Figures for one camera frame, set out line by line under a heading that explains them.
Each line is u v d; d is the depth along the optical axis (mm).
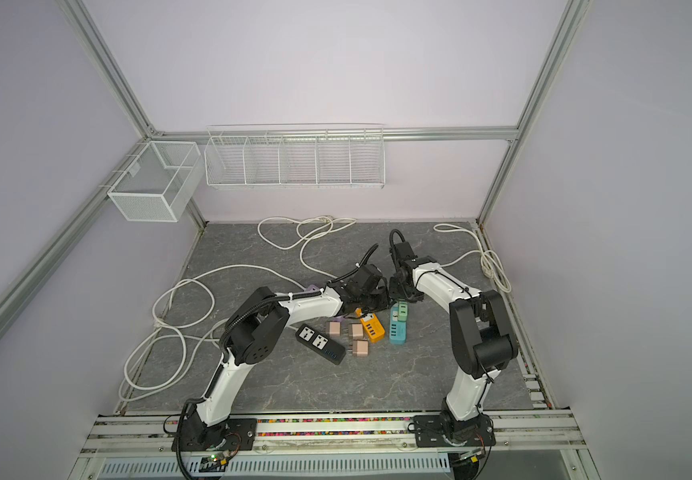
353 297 771
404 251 770
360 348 864
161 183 1021
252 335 551
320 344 865
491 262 1106
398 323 894
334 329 894
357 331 890
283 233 1192
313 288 988
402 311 877
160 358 872
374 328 890
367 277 772
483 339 486
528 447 723
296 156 1046
